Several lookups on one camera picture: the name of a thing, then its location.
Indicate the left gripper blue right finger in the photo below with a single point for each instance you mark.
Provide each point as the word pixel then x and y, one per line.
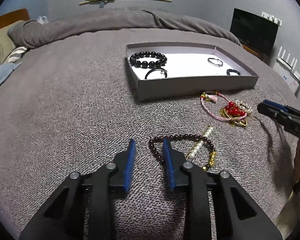
pixel 237 215

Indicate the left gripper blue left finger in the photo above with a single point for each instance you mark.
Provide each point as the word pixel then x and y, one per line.
pixel 84 200

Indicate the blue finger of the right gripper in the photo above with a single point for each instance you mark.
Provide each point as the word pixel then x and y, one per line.
pixel 274 105
pixel 272 111

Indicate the pearl gold round brooch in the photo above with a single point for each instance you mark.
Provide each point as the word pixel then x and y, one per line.
pixel 237 113

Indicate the silver wire bangle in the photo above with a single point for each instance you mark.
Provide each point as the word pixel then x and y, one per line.
pixel 215 62

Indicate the pearl hair pin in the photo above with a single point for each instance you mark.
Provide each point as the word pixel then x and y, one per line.
pixel 203 141

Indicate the white wifi router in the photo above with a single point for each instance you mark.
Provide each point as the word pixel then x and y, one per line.
pixel 286 69

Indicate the wooden tv stand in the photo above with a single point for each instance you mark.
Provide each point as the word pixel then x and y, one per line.
pixel 256 54

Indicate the black monitor screen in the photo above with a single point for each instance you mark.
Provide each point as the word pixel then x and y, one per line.
pixel 254 31

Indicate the grey bed cover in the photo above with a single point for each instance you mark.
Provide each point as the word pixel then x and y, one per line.
pixel 69 107

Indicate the grey shallow cardboard tray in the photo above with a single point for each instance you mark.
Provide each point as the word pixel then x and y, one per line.
pixel 187 71

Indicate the striped grey white pillow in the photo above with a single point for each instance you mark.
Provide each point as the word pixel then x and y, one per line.
pixel 16 54

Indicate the olive green pillow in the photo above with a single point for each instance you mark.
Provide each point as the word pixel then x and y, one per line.
pixel 6 44

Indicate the grey rolled duvet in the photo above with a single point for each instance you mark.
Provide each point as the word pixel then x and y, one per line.
pixel 32 34

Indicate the white plastic bag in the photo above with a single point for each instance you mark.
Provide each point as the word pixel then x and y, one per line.
pixel 42 20

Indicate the wooden headboard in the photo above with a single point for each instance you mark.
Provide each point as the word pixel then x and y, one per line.
pixel 14 16

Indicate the white wall power strip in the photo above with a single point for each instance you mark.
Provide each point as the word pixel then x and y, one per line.
pixel 271 18

